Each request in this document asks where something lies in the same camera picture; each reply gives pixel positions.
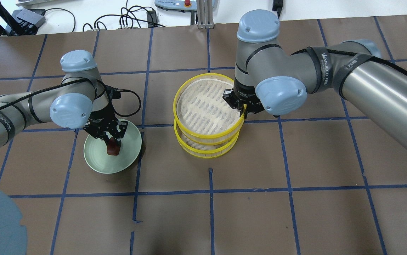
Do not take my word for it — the black power adapter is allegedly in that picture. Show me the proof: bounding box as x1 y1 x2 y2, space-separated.
272 0 284 18

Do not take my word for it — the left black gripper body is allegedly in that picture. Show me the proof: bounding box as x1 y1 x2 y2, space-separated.
83 113 128 139

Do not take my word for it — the black cable bundle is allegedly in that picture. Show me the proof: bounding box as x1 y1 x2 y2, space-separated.
83 4 159 32

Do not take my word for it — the teach pendant with red button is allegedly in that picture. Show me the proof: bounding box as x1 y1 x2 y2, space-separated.
154 0 197 12

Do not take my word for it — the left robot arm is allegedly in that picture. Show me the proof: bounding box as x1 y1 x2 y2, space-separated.
0 50 128 155

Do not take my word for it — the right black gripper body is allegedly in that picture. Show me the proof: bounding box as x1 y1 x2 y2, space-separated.
223 80 265 114

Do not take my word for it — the yellow steamer basket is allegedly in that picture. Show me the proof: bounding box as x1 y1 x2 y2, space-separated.
172 73 244 146
174 122 239 159

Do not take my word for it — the aluminium frame post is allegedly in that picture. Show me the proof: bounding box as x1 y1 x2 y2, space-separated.
196 0 216 29

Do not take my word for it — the brown bun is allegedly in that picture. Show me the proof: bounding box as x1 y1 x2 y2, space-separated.
106 137 121 155

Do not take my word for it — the light green plate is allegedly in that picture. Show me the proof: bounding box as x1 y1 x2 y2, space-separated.
83 118 142 174

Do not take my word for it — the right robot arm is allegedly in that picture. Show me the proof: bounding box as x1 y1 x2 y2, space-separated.
222 9 407 149

